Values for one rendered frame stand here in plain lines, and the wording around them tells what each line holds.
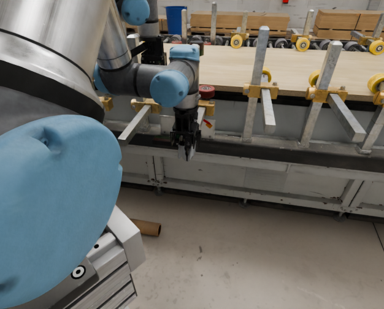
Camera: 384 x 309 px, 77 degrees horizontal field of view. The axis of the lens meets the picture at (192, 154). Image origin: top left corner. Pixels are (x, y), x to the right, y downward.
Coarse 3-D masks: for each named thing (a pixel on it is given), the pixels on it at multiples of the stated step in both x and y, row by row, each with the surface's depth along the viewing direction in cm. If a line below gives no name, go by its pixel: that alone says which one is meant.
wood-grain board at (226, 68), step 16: (208, 48) 172; (224, 48) 172; (240, 48) 172; (272, 48) 172; (208, 64) 141; (224, 64) 141; (240, 64) 141; (272, 64) 141; (288, 64) 141; (304, 64) 141; (320, 64) 141; (336, 64) 141; (352, 64) 141; (368, 64) 141; (208, 80) 119; (224, 80) 119; (240, 80) 119; (272, 80) 119; (288, 80) 119; (304, 80) 119; (336, 80) 119; (352, 80) 119; (304, 96) 110; (352, 96) 106; (368, 96) 105
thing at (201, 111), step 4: (204, 100) 110; (208, 100) 110; (200, 108) 104; (204, 108) 104; (200, 112) 100; (204, 112) 102; (200, 116) 97; (196, 120) 95; (200, 120) 95; (200, 124) 93; (200, 128) 94; (188, 148) 80
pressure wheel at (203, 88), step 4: (200, 88) 109; (204, 88) 110; (208, 88) 110; (212, 88) 109; (200, 92) 108; (204, 92) 107; (208, 92) 107; (212, 92) 108; (204, 96) 108; (208, 96) 108; (212, 96) 110
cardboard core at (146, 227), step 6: (132, 222) 150; (138, 222) 150; (144, 222) 151; (150, 222) 151; (138, 228) 149; (144, 228) 148; (150, 228) 148; (156, 228) 147; (150, 234) 148; (156, 234) 147
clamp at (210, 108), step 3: (198, 102) 106; (201, 102) 106; (204, 102) 106; (207, 102) 106; (213, 102) 106; (198, 105) 104; (201, 105) 104; (204, 105) 104; (207, 105) 104; (210, 105) 103; (213, 105) 103; (198, 108) 105; (207, 108) 104; (210, 108) 104; (213, 108) 104; (207, 111) 105; (210, 111) 105; (213, 111) 106; (207, 114) 106; (210, 114) 106
